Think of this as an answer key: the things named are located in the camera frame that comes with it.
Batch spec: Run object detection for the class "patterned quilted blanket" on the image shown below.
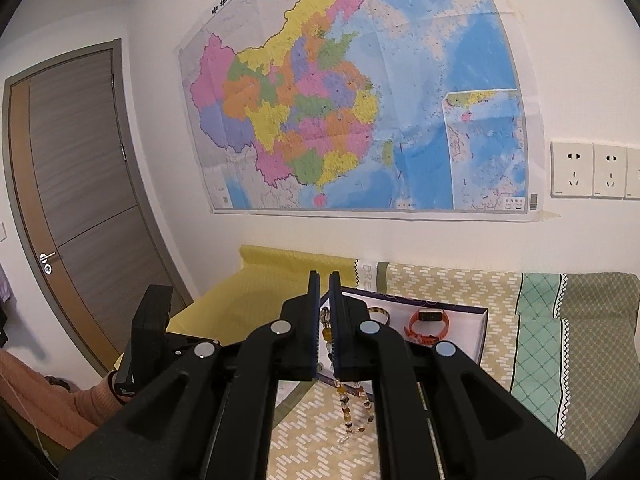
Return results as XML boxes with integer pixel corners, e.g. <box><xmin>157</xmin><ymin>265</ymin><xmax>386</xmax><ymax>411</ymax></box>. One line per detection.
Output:
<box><xmin>265</xmin><ymin>259</ymin><xmax>640</xmax><ymax>480</ymax></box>

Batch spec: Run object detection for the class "grey brown wooden door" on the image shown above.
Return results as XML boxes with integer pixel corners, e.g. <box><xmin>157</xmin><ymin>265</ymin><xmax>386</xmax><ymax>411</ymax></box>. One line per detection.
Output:
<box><xmin>2</xmin><ymin>37</ymin><xmax>197</xmax><ymax>377</ymax></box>

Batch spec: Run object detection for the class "white tray with dark rim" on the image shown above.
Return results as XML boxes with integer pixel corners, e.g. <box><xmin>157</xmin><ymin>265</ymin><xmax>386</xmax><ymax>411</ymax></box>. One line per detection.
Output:
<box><xmin>311</xmin><ymin>287</ymin><xmax>489</xmax><ymax>387</ymax></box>

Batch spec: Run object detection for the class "person's left forearm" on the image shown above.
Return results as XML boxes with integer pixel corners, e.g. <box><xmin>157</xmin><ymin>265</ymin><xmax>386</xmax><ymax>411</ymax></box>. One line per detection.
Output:
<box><xmin>0</xmin><ymin>347</ymin><xmax>132</xmax><ymax>452</ymax></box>

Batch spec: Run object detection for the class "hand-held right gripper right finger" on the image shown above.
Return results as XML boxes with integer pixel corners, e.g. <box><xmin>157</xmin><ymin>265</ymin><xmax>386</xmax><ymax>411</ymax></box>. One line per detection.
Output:
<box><xmin>329</xmin><ymin>270</ymin><xmax>587</xmax><ymax>480</ymax></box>

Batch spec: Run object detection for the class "colourful wall map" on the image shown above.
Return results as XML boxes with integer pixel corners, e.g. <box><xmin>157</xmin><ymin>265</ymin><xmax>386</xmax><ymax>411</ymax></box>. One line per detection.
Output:
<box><xmin>174</xmin><ymin>0</ymin><xmax>562</xmax><ymax>224</ymax></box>

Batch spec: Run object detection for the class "amber beaded necklace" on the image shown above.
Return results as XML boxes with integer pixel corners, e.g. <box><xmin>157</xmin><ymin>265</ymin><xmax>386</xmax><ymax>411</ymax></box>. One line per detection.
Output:
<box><xmin>320</xmin><ymin>305</ymin><xmax>376</xmax><ymax>444</ymax></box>

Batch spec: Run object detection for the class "orange wristband watch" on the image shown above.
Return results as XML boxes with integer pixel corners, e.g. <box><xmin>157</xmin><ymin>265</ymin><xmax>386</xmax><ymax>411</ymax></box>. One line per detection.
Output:
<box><xmin>403</xmin><ymin>309</ymin><xmax>450</xmax><ymax>346</ymax></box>

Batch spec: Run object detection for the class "yellow cloth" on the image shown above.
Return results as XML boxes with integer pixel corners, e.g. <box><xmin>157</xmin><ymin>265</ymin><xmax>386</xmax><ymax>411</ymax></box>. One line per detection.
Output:
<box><xmin>114</xmin><ymin>244</ymin><xmax>359</xmax><ymax>377</ymax></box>

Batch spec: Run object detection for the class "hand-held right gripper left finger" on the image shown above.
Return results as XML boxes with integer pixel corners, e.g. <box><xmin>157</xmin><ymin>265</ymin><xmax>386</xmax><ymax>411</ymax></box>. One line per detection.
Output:
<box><xmin>59</xmin><ymin>270</ymin><xmax>322</xmax><ymax>480</ymax></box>

